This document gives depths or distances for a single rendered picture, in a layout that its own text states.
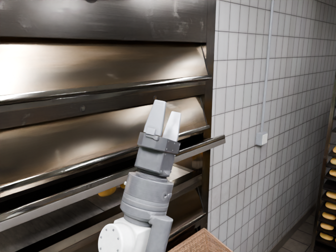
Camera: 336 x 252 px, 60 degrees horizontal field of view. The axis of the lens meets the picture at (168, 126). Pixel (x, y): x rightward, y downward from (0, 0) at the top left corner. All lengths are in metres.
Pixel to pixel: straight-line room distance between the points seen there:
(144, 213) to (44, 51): 0.67
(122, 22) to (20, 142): 0.55
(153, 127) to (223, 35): 1.20
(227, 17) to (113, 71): 0.79
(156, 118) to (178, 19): 0.92
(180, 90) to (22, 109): 0.72
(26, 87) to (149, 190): 0.57
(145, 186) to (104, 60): 0.69
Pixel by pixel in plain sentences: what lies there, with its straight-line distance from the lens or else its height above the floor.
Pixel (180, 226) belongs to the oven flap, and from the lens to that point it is 1.63.
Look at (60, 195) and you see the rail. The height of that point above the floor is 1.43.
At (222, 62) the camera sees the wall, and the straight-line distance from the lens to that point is 1.66.
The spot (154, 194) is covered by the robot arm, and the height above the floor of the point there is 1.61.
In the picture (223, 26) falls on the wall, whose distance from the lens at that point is 1.66.
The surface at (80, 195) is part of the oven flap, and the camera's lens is 0.98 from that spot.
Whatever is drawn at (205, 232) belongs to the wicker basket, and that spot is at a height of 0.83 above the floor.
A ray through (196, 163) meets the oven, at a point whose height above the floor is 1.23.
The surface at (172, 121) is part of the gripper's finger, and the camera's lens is 0.61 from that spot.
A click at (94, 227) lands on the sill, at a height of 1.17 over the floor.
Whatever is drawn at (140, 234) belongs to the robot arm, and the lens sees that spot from 0.54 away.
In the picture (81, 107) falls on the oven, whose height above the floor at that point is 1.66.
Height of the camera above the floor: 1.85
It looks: 15 degrees down
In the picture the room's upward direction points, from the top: straight up
